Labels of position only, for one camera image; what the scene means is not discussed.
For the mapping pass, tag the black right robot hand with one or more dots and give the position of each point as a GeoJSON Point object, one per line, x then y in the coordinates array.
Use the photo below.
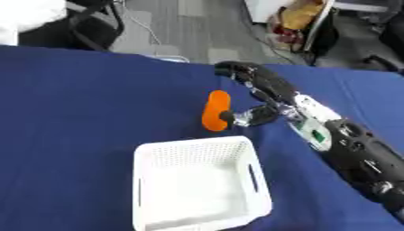
{"type": "Point", "coordinates": [268, 84]}

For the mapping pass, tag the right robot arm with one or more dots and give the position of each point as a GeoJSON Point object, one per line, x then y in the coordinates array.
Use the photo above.
{"type": "Point", "coordinates": [357, 150]}

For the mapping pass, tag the orange toy carrot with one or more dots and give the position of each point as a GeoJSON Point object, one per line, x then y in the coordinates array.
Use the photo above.
{"type": "Point", "coordinates": [215, 110]}

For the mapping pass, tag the yellow and red bag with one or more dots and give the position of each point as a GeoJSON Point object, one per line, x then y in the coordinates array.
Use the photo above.
{"type": "Point", "coordinates": [295, 21]}

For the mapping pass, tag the white cabinet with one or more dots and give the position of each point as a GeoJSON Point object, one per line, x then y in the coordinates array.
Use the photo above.
{"type": "Point", "coordinates": [265, 9]}

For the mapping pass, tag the white perforated plastic basket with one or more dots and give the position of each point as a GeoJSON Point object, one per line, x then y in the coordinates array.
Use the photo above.
{"type": "Point", "coordinates": [197, 183]}

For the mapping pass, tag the black chair base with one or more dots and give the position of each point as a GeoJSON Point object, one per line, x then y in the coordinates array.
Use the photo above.
{"type": "Point", "coordinates": [386, 39]}

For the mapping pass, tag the black office chair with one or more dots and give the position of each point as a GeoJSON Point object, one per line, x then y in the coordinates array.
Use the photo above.
{"type": "Point", "coordinates": [87, 27]}

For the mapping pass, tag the person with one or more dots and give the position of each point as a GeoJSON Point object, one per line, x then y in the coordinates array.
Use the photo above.
{"type": "Point", "coordinates": [26, 15]}

